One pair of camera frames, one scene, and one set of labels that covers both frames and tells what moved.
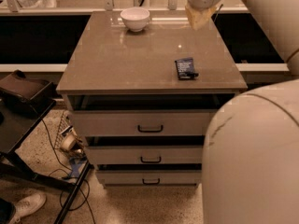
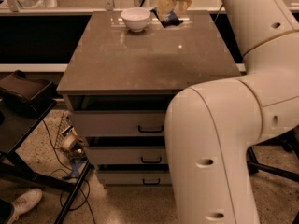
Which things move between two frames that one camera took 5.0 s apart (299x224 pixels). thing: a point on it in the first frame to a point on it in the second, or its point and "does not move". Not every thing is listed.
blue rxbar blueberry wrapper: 185,69 to 168,20
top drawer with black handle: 148,123 does not move
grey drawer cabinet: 145,101 does not move
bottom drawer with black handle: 150,177 does not move
